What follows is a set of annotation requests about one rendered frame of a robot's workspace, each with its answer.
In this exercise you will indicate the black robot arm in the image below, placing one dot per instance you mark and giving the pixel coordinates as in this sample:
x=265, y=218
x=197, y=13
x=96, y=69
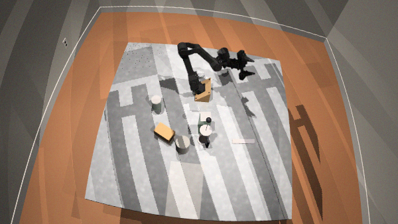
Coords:
x=216, y=64

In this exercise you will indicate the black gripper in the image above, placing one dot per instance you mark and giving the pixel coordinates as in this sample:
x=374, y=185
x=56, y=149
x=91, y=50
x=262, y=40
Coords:
x=238, y=64

